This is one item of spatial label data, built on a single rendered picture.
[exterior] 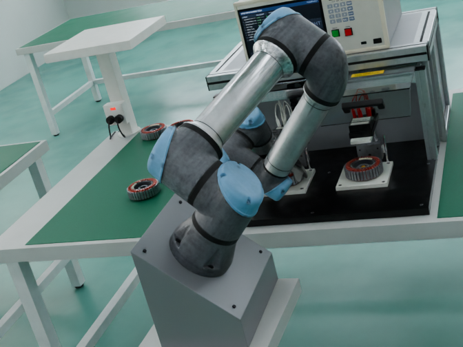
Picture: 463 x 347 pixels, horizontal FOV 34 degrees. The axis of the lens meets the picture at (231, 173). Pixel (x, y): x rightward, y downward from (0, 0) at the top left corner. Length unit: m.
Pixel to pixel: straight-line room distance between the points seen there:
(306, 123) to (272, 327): 0.51
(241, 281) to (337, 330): 1.29
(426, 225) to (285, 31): 0.64
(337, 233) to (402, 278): 1.16
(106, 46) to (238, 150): 0.97
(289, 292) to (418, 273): 1.45
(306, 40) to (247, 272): 0.55
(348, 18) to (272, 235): 0.66
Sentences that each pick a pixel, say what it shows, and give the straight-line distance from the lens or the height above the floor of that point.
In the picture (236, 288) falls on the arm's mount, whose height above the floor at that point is 0.85.
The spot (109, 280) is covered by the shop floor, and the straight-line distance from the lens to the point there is 3.80.
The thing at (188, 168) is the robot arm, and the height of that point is 1.15.
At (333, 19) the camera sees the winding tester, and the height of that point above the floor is 1.22.
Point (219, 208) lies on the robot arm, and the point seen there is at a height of 1.06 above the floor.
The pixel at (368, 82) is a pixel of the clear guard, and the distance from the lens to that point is 2.18.
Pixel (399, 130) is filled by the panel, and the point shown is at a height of 0.81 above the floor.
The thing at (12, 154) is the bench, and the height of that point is 0.75.
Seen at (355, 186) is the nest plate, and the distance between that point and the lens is 2.24.
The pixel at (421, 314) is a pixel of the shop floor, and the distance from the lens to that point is 3.03.
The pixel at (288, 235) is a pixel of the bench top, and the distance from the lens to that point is 2.15.
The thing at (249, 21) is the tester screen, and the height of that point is 1.26.
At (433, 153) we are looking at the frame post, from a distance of 2.36.
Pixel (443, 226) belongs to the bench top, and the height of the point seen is 0.73.
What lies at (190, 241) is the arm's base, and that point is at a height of 0.99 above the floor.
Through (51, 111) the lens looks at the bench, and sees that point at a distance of 6.30.
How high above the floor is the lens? 1.73
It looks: 22 degrees down
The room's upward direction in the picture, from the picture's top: 14 degrees counter-clockwise
